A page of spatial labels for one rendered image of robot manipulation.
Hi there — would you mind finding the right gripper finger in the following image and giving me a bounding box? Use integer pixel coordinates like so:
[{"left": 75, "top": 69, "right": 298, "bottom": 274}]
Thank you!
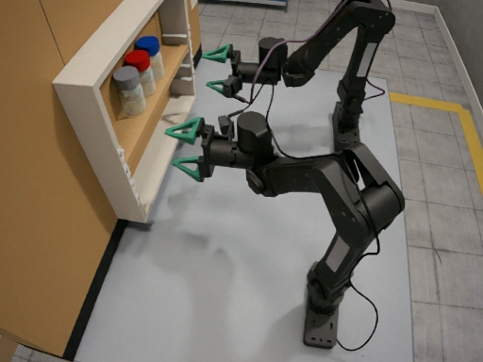
[
  {"left": 201, "top": 43, "right": 230, "bottom": 63},
  {"left": 206, "top": 79, "right": 226, "bottom": 95}
]

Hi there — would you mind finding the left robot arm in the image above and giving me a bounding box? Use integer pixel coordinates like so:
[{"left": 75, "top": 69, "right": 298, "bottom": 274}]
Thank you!
[{"left": 232, "top": 111, "right": 405, "bottom": 347}]

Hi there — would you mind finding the red-capped bottle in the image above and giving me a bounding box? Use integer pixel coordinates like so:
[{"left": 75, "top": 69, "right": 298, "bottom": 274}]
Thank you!
[{"left": 125, "top": 50, "right": 156, "bottom": 98}]

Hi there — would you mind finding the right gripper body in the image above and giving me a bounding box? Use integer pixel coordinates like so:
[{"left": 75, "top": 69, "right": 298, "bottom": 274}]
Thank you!
[{"left": 226, "top": 44, "right": 259, "bottom": 94}]

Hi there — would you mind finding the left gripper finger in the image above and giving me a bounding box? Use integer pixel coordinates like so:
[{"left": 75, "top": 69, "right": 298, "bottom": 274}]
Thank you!
[
  {"left": 164, "top": 117, "right": 201, "bottom": 145},
  {"left": 172, "top": 156, "right": 200, "bottom": 182}
]

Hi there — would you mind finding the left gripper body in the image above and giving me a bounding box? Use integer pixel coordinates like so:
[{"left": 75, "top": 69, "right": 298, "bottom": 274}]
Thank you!
[{"left": 196, "top": 116, "right": 238, "bottom": 183}]

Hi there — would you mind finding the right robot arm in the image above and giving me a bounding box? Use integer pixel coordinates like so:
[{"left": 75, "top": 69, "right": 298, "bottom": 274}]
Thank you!
[{"left": 258, "top": 0, "right": 396, "bottom": 146}]

